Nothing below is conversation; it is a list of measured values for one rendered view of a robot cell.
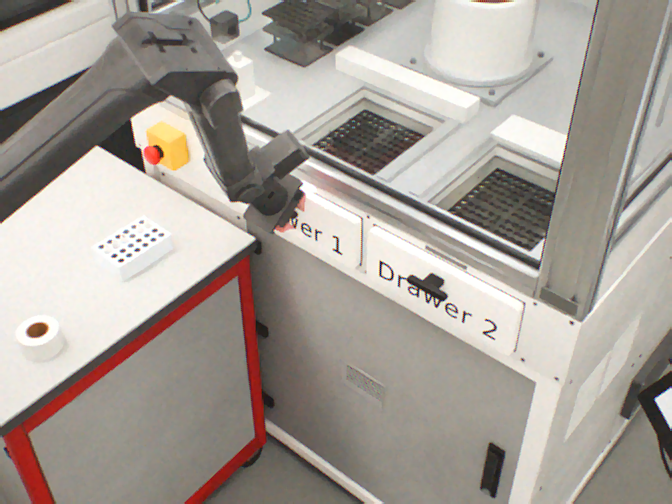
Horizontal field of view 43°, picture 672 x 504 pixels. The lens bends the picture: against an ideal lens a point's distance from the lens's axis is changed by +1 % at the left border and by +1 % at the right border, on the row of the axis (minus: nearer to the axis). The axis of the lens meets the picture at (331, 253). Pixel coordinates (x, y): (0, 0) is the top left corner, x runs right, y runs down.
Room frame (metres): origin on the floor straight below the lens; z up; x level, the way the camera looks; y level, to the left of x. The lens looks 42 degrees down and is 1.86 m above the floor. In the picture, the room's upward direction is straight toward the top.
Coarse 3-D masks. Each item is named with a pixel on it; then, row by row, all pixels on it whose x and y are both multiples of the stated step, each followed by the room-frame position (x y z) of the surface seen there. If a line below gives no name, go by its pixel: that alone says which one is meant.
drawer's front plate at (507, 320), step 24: (384, 240) 1.06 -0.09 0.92; (384, 264) 1.06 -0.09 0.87; (408, 264) 1.02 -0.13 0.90; (432, 264) 1.00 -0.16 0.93; (456, 288) 0.96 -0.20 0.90; (480, 288) 0.94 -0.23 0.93; (432, 312) 0.99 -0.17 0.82; (480, 312) 0.93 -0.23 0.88; (504, 312) 0.91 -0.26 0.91; (480, 336) 0.93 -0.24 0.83; (504, 336) 0.90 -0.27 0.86
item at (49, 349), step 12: (24, 324) 0.99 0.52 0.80; (36, 324) 0.99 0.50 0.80; (48, 324) 0.99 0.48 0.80; (24, 336) 0.96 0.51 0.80; (36, 336) 0.99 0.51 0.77; (48, 336) 0.96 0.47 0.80; (60, 336) 0.98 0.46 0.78; (24, 348) 0.95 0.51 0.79; (36, 348) 0.94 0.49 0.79; (48, 348) 0.95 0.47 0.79; (60, 348) 0.97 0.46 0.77; (36, 360) 0.94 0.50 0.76
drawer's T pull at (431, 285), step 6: (408, 276) 0.99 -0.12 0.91; (414, 276) 0.98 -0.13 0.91; (432, 276) 0.98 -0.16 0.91; (438, 276) 0.98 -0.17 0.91; (408, 282) 0.98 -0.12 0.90; (414, 282) 0.97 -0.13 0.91; (420, 282) 0.97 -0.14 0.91; (426, 282) 0.97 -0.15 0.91; (432, 282) 0.97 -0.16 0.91; (438, 282) 0.97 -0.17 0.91; (420, 288) 0.96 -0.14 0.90; (426, 288) 0.96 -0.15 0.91; (432, 288) 0.96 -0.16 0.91; (438, 288) 0.96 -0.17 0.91; (432, 294) 0.95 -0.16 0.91; (438, 294) 0.94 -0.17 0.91; (444, 294) 0.94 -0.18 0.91; (444, 300) 0.94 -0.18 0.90
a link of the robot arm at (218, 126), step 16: (224, 80) 0.77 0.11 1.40; (208, 96) 0.76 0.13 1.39; (224, 96) 0.76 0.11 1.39; (240, 96) 0.78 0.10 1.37; (192, 112) 0.81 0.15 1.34; (208, 112) 0.76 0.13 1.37; (224, 112) 0.78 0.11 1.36; (240, 112) 0.80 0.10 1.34; (208, 128) 0.84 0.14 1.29; (224, 128) 0.87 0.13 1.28; (240, 128) 0.90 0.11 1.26; (208, 144) 0.87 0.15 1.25; (224, 144) 0.89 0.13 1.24; (240, 144) 0.92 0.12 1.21; (208, 160) 0.95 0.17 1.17; (224, 160) 0.92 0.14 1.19; (240, 160) 0.95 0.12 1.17; (224, 176) 0.95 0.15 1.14; (240, 176) 0.96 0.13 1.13; (256, 176) 0.99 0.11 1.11; (224, 192) 1.00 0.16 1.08
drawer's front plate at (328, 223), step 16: (304, 192) 1.18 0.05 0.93; (304, 208) 1.17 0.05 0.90; (320, 208) 1.15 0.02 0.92; (336, 208) 1.14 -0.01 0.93; (320, 224) 1.15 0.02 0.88; (336, 224) 1.12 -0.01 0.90; (352, 224) 1.10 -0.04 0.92; (304, 240) 1.17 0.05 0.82; (320, 240) 1.15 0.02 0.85; (352, 240) 1.10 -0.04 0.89; (336, 256) 1.12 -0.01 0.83; (352, 256) 1.10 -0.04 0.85
